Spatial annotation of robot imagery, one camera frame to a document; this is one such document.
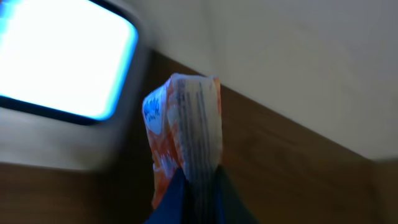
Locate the orange snack packet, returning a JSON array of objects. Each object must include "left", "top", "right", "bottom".
[{"left": 142, "top": 73, "right": 223, "bottom": 208}]

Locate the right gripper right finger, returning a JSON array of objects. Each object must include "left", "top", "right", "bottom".
[{"left": 214, "top": 166, "right": 258, "bottom": 224}]

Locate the white barcode scanner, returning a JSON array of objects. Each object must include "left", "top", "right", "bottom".
[{"left": 1, "top": 1, "right": 149, "bottom": 172}]

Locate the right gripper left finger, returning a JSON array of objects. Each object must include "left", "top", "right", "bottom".
[{"left": 144, "top": 168, "right": 187, "bottom": 224}]

